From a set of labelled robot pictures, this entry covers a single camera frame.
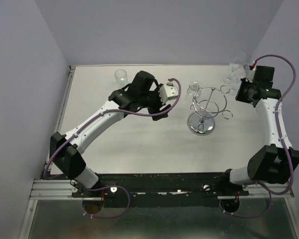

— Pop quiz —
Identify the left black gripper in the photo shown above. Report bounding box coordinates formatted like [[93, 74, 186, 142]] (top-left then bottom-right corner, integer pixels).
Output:
[[140, 84, 172, 121]]

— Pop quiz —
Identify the clear wine glass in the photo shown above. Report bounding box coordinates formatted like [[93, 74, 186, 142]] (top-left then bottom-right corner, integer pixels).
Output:
[[185, 82, 201, 102], [229, 62, 250, 95], [223, 51, 247, 84], [114, 69, 128, 86]]

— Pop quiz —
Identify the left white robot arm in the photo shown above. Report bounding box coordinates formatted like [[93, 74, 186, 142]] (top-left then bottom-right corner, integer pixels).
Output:
[[49, 71, 179, 197]]

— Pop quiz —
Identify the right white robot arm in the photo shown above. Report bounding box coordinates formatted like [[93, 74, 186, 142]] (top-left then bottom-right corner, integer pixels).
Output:
[[219, 66, 299, 195]]

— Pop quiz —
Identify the chrome wine glass rack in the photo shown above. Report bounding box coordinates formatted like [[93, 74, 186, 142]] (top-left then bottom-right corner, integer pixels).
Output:
[[187, 85, 233, 136]]

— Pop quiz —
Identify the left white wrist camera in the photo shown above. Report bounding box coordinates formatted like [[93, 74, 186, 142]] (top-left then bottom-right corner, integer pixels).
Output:
[[158, 79, 178, 104]]

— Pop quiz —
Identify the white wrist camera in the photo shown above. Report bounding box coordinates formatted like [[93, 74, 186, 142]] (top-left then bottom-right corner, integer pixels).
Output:
[[158, 79, 178, 104], [243, 61, 257, 82]]

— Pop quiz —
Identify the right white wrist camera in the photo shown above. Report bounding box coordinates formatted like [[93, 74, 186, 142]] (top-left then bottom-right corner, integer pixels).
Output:
[[243, 61, 257, 82]]

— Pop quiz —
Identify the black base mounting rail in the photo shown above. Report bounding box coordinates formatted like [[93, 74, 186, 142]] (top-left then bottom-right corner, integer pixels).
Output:
[[41, 170, 289, 209]]

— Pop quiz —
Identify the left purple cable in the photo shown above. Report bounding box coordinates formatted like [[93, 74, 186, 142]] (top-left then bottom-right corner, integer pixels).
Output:
[[43, 78, 182, 220]]

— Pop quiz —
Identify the aluminium frame rail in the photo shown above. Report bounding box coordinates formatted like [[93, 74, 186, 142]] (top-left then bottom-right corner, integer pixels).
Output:
[[19, 65, 83, 239]]

